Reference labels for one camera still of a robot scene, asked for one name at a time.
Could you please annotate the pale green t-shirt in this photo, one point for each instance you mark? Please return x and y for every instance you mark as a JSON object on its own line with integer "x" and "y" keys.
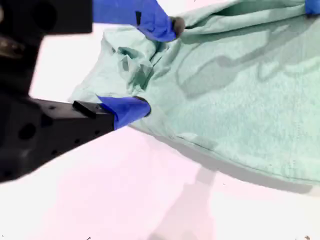
{"x": 237, "y": 105}

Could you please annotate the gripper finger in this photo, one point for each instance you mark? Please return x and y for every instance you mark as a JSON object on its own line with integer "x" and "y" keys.
{"x": 100, "y": 117}
{"x": 150, "y": 17}
{"x": 313, "y": 6}

